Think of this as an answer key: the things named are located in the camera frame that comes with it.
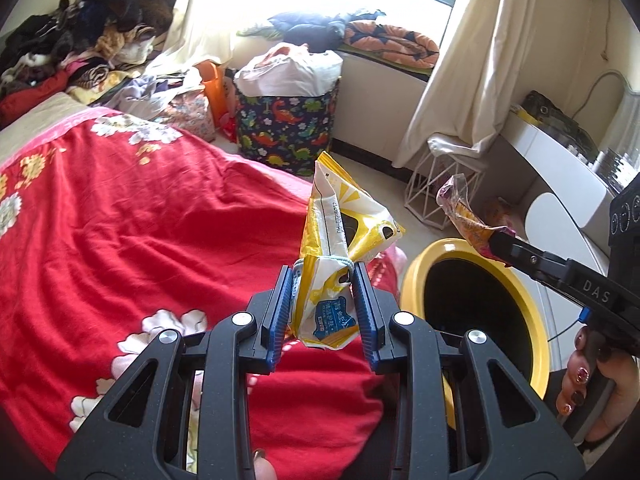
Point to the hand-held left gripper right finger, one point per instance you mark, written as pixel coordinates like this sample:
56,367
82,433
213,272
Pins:
367,320

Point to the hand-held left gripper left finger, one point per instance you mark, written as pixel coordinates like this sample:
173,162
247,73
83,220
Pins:
280,315

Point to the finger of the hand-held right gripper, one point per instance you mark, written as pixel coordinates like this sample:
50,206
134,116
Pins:
530,260

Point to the yellow rimmed black bin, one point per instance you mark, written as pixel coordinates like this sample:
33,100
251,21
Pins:
412,280

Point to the purple candy wrapper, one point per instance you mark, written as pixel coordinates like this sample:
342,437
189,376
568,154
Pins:
470,225

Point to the yellow white snack bag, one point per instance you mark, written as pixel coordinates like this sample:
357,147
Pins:
330,240

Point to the person's right hand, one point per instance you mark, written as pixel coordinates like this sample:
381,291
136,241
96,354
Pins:
625,385

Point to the person's left hand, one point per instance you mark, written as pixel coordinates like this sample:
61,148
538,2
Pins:
265,467

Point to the white drawer cabinet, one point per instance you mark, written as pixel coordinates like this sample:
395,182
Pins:
550,210

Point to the white dressing table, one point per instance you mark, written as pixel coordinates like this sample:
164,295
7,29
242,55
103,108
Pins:
540,145

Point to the clear acrylic organiser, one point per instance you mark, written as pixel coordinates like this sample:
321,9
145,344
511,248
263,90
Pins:
615,167

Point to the yellow box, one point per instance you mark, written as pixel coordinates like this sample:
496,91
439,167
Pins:
525,114

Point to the dark camouflage bag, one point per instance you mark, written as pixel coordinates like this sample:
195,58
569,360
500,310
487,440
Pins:
555,115

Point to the red floral blanket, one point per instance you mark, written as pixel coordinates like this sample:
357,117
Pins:
150,240

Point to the wavy edged mirror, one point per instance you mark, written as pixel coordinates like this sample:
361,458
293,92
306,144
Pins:
625,120

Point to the dinosaur print fabric basket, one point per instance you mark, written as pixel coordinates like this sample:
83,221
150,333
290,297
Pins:
285,125

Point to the cream curtain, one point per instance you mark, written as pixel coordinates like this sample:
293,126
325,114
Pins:
480,60
200,20

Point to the pink floral fabric bag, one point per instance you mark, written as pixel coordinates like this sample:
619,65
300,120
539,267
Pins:
192,115

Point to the white plastic liner bag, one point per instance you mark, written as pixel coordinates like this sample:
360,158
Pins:
290,77

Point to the bright orange bag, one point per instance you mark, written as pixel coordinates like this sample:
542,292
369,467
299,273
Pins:
212,85

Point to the orange star print quilt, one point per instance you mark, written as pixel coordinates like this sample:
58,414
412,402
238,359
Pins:
395,42

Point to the pale lavender shirt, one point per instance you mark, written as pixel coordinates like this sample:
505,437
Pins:
140,95

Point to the pale orange plastic bag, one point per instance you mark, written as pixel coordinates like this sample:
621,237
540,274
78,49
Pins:
282,52

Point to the pale crumpled cloth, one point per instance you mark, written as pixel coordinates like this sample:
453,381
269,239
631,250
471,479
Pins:
255,31

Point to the dark puffer jacket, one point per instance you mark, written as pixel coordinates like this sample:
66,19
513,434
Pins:
310,30

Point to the beige bed sheet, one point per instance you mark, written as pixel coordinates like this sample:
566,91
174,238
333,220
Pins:
35,120

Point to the dark red folded garment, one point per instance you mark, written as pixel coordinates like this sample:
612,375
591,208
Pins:
30,95

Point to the pile of dark clothes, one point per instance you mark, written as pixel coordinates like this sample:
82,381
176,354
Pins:
115,5

